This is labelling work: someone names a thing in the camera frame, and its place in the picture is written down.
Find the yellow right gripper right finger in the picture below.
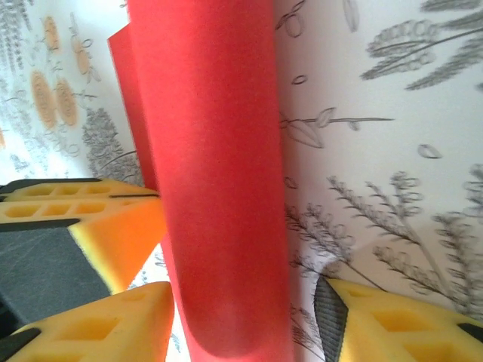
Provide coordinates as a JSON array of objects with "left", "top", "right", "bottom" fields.
[{"left": 315, "top": 278, "right": 483, "bottom": 362}]

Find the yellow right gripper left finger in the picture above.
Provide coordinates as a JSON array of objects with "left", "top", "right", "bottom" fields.
[{"left": 0, "top": 281, "right": 175, "bottom": 362}]

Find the red cloth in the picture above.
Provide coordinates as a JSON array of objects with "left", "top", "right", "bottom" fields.
[{"left": 107, "top": 0, "right": 296, "bottom": 362}]

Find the floral table cover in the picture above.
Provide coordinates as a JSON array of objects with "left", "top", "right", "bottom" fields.
[{"left": 0, "top": 0, "right": 483, "bottom": 362}]

